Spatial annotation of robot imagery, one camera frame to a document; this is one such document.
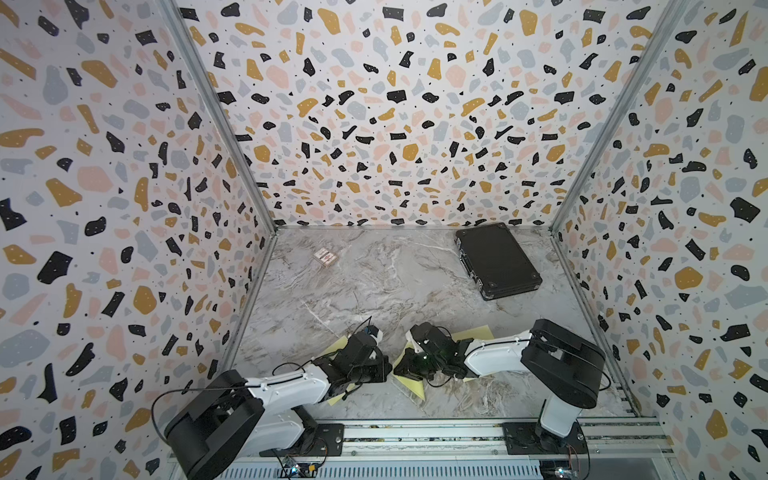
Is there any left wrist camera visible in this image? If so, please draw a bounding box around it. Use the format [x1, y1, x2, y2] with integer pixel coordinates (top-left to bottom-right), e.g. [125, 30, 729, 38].
[364, 325, 383, 342]

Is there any aluminium mounting rail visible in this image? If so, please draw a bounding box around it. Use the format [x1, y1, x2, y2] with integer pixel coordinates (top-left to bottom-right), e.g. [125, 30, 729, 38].
[221, 417, 685, 479]

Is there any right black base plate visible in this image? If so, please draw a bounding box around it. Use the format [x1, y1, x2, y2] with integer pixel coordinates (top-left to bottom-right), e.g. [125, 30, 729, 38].
[501, 421, 588, 455]

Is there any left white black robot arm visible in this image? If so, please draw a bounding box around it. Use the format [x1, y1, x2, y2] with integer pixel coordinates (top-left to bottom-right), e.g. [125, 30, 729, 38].
[160, 325, 392, 479]

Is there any black hard case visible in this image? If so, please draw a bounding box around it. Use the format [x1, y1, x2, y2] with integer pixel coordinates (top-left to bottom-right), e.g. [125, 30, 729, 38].
[455, 223, 542, 301]

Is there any yellow square paper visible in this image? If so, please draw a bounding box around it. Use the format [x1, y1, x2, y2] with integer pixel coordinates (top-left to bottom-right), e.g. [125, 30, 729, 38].
[451, 325, 494, 341]
[322, 336, 348, 406]
[391, 341, 428, 402]

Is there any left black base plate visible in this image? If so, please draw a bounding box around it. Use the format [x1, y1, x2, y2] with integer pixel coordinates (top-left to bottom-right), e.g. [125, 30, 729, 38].
[259, 423, 345, 458]

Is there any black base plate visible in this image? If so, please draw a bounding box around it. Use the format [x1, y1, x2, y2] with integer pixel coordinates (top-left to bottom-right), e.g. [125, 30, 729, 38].
[259, 423, 345, 458]
[501, 421, 588, 455]

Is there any small green circuit board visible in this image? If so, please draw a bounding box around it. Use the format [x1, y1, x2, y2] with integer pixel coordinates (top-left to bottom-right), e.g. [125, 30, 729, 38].
[280, 459, 322, 479]

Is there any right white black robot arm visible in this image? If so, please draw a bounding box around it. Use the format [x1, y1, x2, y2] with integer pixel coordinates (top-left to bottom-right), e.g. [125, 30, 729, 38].
[394, 319, 606, 443]

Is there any small pink white card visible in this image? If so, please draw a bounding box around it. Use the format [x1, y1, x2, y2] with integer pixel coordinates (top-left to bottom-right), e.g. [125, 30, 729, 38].
[313, 247, 338, 267]

